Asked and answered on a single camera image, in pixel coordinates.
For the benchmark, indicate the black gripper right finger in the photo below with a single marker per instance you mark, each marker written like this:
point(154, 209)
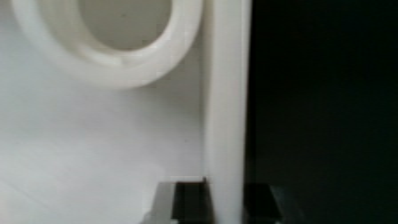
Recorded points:
point(261, 211)

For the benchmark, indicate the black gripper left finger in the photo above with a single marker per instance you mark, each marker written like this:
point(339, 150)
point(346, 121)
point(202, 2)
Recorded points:
point(179, 204)

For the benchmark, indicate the white square tabletop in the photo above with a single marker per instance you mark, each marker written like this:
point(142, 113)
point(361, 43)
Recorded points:
point(122, 97)

